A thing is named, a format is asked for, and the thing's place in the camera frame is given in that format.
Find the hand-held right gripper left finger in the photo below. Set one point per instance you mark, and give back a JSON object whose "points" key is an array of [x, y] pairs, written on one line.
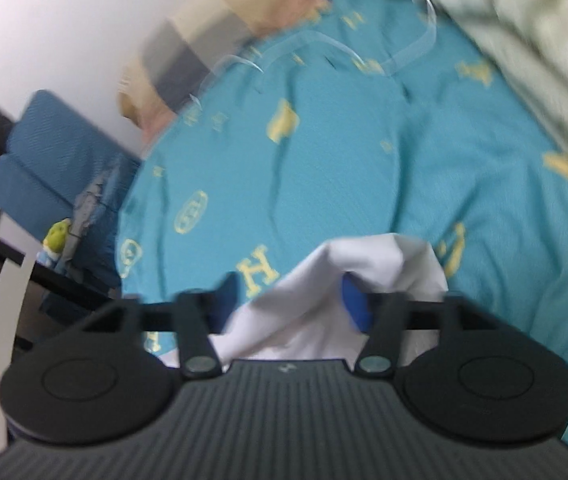
{"points": [[226, 300]]}

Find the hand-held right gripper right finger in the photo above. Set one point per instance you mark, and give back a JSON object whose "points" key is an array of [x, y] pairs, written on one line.
{"points": [[359, 305]]}

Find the white garment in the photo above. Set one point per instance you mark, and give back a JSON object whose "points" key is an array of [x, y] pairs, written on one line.
{"points": [[314, 300]]}

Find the teal printed bed sheet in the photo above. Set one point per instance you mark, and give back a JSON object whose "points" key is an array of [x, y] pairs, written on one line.
{"points": [[339, 160]]}

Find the grey cloth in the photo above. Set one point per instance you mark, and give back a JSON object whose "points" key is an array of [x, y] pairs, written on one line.
{"points": [[88, 210]]}

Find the green toy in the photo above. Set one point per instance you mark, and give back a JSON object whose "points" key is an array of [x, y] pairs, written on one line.
{"points": [[56, 240]]}

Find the blue covered chair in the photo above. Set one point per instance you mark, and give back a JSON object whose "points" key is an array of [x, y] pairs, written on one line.
{"points": [[63, 135], [23, 195]]}

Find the plaid pillow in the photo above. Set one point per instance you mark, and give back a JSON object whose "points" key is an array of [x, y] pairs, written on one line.
{"points": [[203, 45]]}

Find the green fleece printed blanket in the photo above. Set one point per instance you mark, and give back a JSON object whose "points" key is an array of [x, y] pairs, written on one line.
{"points": [[539, 35]]}

